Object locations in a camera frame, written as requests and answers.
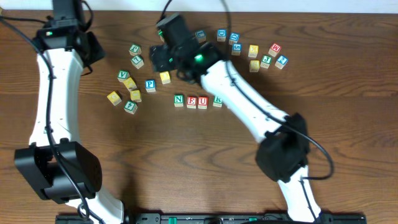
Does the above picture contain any green R block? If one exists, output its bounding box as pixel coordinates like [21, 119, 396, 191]
[213, 96, 223, 108]

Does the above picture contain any blue 2 block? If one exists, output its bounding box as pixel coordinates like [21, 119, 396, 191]
[275, 55, 289, 70]

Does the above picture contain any yellow S block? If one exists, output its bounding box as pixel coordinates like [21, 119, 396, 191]
[249, 60, 260, 73]

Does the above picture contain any blue L block top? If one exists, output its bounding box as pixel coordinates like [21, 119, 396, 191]
[195, 30, 206, 43]

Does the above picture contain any red M block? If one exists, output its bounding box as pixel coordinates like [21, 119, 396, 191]
[268, 43, 282, 57]

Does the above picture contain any green N block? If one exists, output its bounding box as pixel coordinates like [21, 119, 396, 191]
[174, 95, 184, 107]

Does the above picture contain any yellow O block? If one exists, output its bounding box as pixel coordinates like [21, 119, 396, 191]
[159, 71, 171, 85]

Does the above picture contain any green V block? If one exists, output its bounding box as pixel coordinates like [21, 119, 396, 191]
[117, 70, 130, 82]

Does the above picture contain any yellow G block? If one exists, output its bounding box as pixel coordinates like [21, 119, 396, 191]
[107, 91, 122, 106]

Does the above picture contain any yellow C block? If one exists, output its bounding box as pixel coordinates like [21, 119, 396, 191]
[130, 90, 142, 102]

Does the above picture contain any green j block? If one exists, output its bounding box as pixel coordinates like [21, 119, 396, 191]
[129, 44, 142, 56]
[260, 55, 272, 69]

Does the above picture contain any green 7 block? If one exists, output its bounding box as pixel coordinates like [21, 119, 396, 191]
[131, 55, 144, 69]

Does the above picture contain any green J block left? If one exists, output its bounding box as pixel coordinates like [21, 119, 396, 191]
[129, 44, 142, 56]

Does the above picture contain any blue D block tilted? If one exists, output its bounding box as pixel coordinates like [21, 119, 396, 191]
[229, 32, 240, 45]

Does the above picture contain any yellow K block right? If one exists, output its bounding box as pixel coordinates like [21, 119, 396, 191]
[248, 45, 259, 58]

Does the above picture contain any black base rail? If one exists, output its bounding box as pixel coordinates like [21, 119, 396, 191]
[55, 211, 368, 224]

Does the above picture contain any green J block right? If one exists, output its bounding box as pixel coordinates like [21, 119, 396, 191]
[260, 55, 272, 69]

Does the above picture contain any green Z block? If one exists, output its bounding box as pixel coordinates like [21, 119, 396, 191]
[159, 31, 165, 43]

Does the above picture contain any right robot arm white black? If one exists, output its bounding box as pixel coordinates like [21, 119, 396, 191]
[149, 43, 321, 223]

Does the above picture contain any blue P block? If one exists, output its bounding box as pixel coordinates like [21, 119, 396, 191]
[145, 80, 156, 93]

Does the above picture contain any yellow K block left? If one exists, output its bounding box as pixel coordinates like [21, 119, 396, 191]
[123, 77, 137, 91]

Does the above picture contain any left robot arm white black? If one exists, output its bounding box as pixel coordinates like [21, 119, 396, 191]
[14, 27, 131, 223]

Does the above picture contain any yellow k block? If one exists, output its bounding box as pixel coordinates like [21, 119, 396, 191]
[123, 77, 137, 91]
[248, 45, 259, 58]

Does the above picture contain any red U block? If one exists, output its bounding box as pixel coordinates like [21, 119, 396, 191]
[198, 96, 208, 110]

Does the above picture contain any red E block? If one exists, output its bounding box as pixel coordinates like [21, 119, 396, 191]
[187, 96, 197, 109]

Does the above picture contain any blue 5 block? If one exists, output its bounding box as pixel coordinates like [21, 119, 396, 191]
[231, 43, 242, 56]

